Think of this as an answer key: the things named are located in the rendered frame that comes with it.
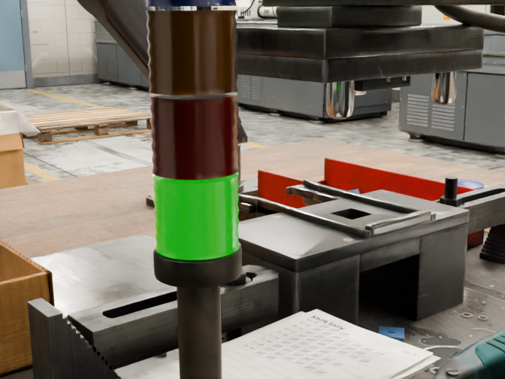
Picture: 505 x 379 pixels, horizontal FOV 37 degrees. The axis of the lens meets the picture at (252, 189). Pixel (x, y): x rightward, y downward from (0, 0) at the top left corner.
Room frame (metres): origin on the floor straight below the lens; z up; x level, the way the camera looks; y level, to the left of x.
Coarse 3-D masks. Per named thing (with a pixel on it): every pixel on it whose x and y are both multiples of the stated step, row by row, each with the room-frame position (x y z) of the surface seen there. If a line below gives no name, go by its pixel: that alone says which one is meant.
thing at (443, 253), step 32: (352, 256) 0.53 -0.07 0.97; (384, 256) 0.55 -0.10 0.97; (416, 256) 0.58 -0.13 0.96; (448, 256) 0.60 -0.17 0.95; (288, 288) 0.50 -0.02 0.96; (320, 288) 0.51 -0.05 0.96; (352, 288) 0.53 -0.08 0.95; (384, 288) 0.60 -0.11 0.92; (416, 288) 0.58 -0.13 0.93; (448, 288) 0.60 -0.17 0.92; (352, 320) 0.53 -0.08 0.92; (416, 320) 0.58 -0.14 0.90
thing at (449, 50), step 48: (288, 0) 0.59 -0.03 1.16; (336, 0) 0.55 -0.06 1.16; (384, 0) 0.51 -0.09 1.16; (432, 0) 0.48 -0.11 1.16; (480, 0) 0.46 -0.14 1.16; (240, 48) 0.58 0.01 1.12; (288, 48) 0.54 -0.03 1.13; (336, 48) 0.51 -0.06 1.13; (384, 48) 0.54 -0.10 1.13; (432, 48) 0.58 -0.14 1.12; (480, 48) 0.62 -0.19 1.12; (336, 96) 0.53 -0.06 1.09; (432, 96) 0.61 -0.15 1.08
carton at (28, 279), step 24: (0, 240) 0.59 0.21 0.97; (0, 264) 0.58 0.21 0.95; (24, 264) 0.54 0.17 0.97; (0, 288) 0.49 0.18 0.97; (24, 288) 0.50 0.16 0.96; (48, 288) 0.51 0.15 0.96; (0, 312) 0.49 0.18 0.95; (24, 312) 0.50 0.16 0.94; (0, 336) 0.49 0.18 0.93; (24, 336) 0.50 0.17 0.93; (0, 360) 0.49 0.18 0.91; (24, 360) 0.50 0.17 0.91
